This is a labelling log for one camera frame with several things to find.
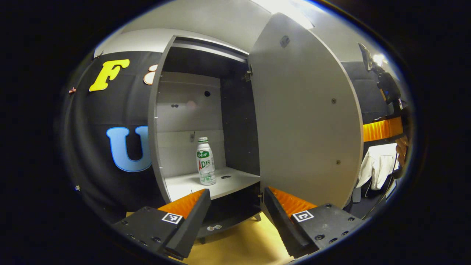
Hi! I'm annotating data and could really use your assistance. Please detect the white cabinet shelf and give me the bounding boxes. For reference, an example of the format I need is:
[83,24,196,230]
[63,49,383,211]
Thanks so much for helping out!
[164,166,261,202]

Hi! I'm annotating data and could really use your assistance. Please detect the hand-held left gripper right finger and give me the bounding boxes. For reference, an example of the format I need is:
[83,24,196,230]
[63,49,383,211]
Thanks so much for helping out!
[264,186,365,259]

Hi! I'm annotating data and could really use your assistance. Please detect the white garment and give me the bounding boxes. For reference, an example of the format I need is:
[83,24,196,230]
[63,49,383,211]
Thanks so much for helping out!
[356,143,401,191]

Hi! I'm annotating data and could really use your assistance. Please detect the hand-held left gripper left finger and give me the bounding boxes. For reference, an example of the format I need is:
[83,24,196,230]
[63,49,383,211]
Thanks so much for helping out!
[111,188,212,261]

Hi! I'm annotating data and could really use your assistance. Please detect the black backdrop cloth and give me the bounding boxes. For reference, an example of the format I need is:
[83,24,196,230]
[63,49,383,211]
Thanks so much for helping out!
[61,50,392,223]

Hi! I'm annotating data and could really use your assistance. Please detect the grey cabinet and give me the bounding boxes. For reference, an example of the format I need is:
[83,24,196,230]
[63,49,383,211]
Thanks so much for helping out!
[147,35,263,245]

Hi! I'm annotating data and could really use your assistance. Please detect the beige cabinet door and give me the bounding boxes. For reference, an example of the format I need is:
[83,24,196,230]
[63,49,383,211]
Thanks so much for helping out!
[248,12,365,209]

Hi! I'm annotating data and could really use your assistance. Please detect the large ceiling light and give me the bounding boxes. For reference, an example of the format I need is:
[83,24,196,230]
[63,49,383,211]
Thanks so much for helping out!
[252,0,315,29]

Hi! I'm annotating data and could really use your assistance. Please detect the white bottle green label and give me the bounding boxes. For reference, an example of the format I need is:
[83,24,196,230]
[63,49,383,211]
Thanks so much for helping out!
[196,137,217,186]

